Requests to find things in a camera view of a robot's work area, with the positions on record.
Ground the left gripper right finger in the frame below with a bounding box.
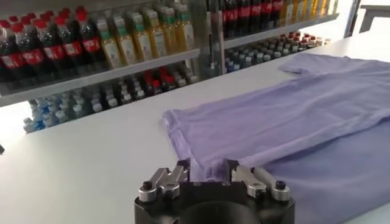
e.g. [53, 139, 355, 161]
[224, 159, 291, 202]

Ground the grey diagonal window post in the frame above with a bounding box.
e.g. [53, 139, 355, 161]
[344, 0, 362, 39]

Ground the purple t-shirt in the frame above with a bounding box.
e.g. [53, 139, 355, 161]
[161, 53, 390, 224]

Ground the grey metal shelf rack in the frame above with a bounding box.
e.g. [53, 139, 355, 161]
[207, 0, 341, 75]
[0, 0, 225, 107]

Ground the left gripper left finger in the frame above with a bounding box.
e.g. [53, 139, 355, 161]
[139, 158, 191, 202]

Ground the cola bottle red cap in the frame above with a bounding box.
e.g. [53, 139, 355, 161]
[0, 19, 25, 89]
[152, 79, 164, 95]
[272, 0, 284, 29]
[250, 0, 262, 34]
[74, 12, 106, 69]
[261, 0, 273, 31]
[164, 75, 177, 91]
[238, 0, 251, 37]
[224, 0, 239, 40]
[33, 19, 66, 79]
[54, 16, 85, 74]
[12, 23, 46, 83]

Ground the grey metal side table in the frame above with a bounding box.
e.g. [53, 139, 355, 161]
[359, 4, 390, 33]

